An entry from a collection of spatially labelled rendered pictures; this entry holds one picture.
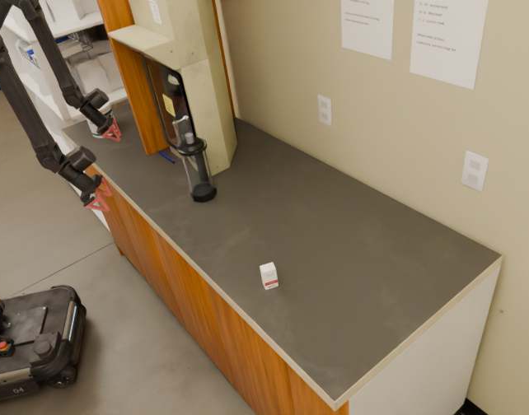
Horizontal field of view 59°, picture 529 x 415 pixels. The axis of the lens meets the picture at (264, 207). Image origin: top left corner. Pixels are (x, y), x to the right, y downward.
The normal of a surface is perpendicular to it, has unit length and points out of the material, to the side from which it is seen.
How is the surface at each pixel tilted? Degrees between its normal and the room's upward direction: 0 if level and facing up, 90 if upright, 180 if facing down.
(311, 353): 0
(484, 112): 90
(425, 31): 90
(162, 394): 0
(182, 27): 90
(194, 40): 90
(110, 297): 0
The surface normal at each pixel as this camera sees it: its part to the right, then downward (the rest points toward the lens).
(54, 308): -0.12, -0.79
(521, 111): -0.79, 0.45
